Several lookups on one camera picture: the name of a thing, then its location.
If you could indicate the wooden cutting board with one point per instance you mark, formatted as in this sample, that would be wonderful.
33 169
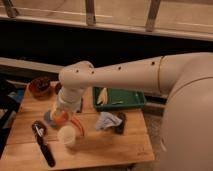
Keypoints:
95 148

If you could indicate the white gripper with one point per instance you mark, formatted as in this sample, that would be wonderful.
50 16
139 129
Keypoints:
68 100

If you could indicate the green plastic tray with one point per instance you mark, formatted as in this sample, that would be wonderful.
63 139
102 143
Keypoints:
118 99

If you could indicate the dark red bowl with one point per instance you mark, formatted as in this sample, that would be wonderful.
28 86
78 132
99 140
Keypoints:
39 87

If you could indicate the red chili pepper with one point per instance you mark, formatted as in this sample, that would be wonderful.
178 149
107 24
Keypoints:
78 124

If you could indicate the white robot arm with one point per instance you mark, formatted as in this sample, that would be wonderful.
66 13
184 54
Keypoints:
187 81

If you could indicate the blue sponge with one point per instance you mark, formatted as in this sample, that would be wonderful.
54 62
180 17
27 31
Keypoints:
81 106

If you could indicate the white paper cup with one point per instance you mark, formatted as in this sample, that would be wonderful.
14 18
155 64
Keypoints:
67 135

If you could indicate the blue round lid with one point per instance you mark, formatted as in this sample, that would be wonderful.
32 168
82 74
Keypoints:
48 119

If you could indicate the black chair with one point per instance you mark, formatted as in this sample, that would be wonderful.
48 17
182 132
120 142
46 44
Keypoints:
9 105

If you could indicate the red yellow apple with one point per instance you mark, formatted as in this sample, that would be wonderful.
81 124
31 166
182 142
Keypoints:
60 119

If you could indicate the purple bowl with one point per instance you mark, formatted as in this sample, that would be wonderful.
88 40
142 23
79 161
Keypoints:
57 88

